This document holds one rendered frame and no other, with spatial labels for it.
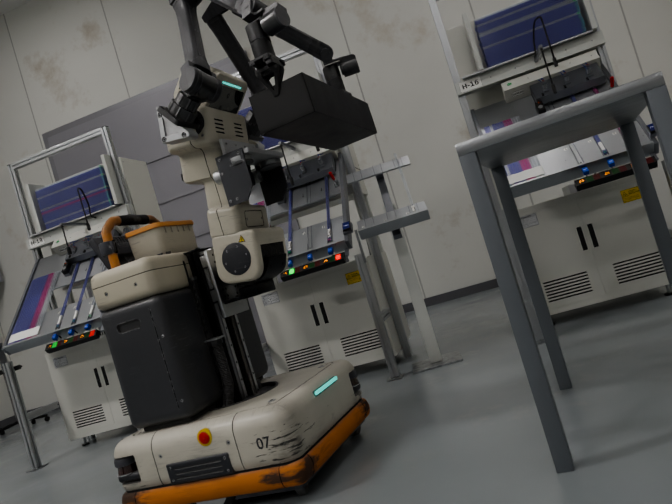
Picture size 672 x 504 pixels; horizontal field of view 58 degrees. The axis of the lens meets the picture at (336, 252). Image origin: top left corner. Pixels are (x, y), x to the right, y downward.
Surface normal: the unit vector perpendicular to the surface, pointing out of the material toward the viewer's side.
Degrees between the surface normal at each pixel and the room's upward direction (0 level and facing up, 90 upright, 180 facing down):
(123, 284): 90
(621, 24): 90
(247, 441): 90
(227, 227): 90
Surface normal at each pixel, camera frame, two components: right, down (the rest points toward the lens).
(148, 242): -0.34, 0.11
